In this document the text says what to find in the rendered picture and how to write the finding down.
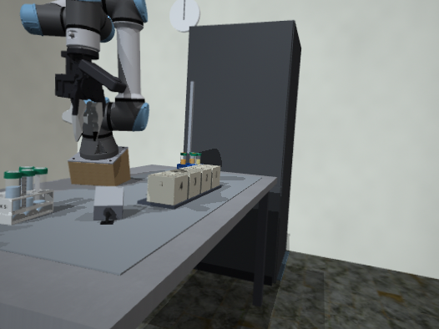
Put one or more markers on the cream tube adapter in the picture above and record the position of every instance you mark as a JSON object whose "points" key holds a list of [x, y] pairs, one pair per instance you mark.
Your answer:
{"points": [[169, 190], [193, 181], [215, 174], [205, 178]]}

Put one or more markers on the white tube rack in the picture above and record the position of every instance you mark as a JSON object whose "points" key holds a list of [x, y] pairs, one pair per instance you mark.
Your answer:
{"points": [[6, 208]]}

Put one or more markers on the light grey flat mat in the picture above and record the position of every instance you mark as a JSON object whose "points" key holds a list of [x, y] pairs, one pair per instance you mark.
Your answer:
{"points": [[69, 234]]}

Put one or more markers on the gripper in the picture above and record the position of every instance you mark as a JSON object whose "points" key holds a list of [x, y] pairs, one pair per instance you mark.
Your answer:
{"points": [[83, 87]]}

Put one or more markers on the blue tube rack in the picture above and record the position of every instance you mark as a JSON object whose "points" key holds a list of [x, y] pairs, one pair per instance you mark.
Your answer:
{"points": [[184, 165]]}

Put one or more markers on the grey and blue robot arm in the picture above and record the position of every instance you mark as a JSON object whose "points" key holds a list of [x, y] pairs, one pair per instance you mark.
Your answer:
{"points": [[73, 19]]}

